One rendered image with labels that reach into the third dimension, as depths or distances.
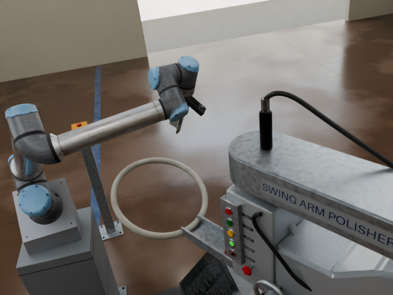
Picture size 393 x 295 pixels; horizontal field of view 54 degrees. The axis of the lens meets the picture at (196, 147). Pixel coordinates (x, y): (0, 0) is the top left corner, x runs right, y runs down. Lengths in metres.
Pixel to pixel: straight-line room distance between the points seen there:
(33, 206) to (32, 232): 0.29
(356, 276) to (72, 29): 7.26
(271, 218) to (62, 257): 1.35
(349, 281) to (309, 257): 0.15
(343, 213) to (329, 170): 0.15
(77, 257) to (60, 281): 0.20
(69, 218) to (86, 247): 0.19
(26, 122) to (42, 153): 0.13
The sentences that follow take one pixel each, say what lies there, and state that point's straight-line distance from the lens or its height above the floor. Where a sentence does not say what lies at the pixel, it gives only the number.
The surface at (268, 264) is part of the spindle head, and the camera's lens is 1.43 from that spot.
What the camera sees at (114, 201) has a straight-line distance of 1.91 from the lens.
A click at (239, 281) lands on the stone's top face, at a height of 0.81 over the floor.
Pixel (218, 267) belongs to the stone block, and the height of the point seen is 0.78.
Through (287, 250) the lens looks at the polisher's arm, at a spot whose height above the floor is 1.37.
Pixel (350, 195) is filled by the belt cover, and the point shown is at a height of 1.68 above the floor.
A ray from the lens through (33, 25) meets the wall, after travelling 8.02.
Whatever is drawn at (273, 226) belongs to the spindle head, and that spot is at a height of 1.47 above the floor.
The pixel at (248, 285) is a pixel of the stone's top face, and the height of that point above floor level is 0.81.
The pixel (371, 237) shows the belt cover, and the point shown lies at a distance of 1.09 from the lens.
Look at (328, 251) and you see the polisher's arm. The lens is 1.35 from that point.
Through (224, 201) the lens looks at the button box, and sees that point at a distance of 1.35.
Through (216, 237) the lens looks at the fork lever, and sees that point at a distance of 1.84.
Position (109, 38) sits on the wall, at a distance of 7.97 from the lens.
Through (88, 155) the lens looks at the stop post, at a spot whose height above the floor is 0.83.
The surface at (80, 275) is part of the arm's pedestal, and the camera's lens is 2.40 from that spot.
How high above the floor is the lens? 2.35
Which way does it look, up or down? 31 degrees down
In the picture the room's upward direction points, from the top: 7 degrees counter-clockwise
